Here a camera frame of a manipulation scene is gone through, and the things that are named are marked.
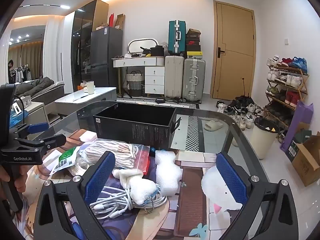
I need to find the pile of shoes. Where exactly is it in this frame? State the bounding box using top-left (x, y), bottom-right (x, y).
top-left (216, 95), bottom-right (266, 131)

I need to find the wicker basket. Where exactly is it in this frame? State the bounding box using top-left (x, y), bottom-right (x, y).
top-left (126, 70), bottom-right (145, 97)

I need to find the black bag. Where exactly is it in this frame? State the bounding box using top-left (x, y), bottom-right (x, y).
top-left (149, 45), bottom-right (165, 56)

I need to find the oval white mirror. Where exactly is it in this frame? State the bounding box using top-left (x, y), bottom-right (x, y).
top-left (127, 38), bottom-right (160, 55)

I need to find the white charging cable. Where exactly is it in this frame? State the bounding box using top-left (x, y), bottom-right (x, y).
top-left (89, 184), bottom-right (168, 221)

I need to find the wooden door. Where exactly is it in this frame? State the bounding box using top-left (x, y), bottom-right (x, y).
top-left (210, 0), bottom-right (257, 101)

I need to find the brown cardboard box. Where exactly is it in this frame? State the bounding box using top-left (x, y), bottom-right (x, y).
top-left (291, 135), bottom-right (320, 187)

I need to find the beige trash bin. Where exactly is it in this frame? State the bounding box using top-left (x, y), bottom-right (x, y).
top-left (251, 117), bottom-right (280, 160)

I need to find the white plush toy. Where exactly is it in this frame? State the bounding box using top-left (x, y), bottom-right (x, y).
top-left (112, 169), bottom-right (159, 206)

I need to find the black cardboard box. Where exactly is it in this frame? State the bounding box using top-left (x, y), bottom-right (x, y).
top-left (93, 102), bottom-right (182, 149)

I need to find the green and white packet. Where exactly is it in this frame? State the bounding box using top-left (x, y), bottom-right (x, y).
top-left (49, 146), bottom-right (83, 176)

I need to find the silver suitcase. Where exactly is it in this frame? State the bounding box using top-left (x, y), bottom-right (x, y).
top-left (182, 57), bottom-right (206, 104)

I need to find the dark green box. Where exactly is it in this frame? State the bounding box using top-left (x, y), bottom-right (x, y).
top-left (285, 129), bottom-right (313, 163)

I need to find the beige suitcase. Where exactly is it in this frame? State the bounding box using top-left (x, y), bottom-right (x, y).
top-left (164, 55), bottom-right (185, 99)

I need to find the teal suitcase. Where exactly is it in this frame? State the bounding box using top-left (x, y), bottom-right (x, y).
top-left (168, 20), bottom-right (187, 55)

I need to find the zip bag of beige rope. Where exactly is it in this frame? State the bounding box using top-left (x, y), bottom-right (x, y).
top-left (80, 140), bottom-right (150, 176)

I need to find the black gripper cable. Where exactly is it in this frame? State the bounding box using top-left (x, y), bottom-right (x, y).
top-left (14, 96), bottom-right (26, 126)

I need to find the dark glass wardrobe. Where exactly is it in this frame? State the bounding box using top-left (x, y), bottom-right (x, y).
top-left (71, 0), bottom-right (109, 93)

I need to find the dark grey refrigerator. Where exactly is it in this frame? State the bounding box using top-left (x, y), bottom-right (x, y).
top-left (90, 27), bottom-right (123, 91)

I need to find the wooden shoe rack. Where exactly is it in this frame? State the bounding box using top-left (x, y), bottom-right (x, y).
top-left (264, 56), bottom-right (309, 131)

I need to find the person's left hand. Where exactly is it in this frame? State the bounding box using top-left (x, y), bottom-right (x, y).
top-left (0, 165), bottom-right (30, 201)

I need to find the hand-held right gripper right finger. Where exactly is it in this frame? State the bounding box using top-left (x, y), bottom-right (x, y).
top-left (215, 152), bottom-right (299, 240)

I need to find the white round plush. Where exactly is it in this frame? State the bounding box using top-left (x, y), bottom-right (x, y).
top-left (201, 166), bottom-right (244, 212)

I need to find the white coffee table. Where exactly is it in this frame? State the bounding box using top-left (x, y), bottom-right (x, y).
top-left (54, 87), bottom-right (117, 121)

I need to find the white dressing table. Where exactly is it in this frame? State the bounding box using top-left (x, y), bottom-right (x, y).
top-left (112, 56), bottom-right (166, 97)

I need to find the beige slipper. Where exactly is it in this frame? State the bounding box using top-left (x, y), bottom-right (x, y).
top-left (203, 120), bottom-right (223, 131)

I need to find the black umbrella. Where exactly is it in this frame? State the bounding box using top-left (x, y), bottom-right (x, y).
top-left (235, 78), bottom-right (256, 106)

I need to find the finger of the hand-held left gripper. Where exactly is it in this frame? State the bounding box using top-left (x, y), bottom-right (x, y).
top-left (14, 134), bottom-right (67, 153)
top-left (11, 122), bottom-right (49, 137)

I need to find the white foam sheet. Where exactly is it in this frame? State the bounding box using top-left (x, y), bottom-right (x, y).
top-left (154, 149), bottom-right (182, 195)

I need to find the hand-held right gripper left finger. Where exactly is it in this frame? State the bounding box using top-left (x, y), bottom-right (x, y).
top-left (32, 151), bottom-right (116, 240)

